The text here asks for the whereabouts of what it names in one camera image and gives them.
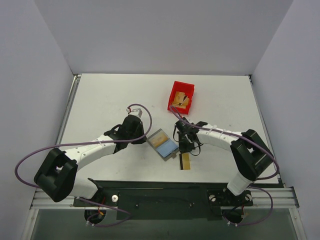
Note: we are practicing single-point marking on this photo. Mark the red plastic bin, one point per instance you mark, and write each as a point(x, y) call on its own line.
point(188, 89)

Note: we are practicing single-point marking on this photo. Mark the grey card holder wallet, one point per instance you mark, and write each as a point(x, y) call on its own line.
point(167, 150)

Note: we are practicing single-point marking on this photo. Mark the gold card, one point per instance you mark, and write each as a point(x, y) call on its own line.
point(184, 161)
point(159, 139)

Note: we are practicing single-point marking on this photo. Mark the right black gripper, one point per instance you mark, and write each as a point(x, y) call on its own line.
point(183, 139)

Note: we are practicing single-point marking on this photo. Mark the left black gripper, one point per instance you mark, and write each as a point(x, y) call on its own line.
point(139, 135)

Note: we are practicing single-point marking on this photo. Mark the aluminium table frame rail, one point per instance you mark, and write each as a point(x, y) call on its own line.
point(33, 213)

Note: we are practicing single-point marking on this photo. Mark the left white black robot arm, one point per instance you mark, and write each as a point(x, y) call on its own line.
point(57, 176)

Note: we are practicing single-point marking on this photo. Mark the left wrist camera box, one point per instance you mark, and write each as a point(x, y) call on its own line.
point(137, 112)

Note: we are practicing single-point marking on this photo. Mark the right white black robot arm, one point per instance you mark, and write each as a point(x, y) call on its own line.
point(251, 155)

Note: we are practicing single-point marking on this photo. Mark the gold cards in bin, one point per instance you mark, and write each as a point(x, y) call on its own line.
point(181, 100)

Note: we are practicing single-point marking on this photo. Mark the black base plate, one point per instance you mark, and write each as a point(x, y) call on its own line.
point(147, 200)

